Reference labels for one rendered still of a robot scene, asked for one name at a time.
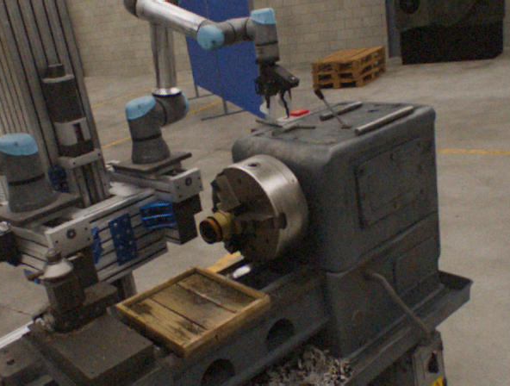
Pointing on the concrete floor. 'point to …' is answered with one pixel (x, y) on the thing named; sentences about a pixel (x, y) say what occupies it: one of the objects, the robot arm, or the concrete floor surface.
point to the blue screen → (225, 59)
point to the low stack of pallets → (348, 67)
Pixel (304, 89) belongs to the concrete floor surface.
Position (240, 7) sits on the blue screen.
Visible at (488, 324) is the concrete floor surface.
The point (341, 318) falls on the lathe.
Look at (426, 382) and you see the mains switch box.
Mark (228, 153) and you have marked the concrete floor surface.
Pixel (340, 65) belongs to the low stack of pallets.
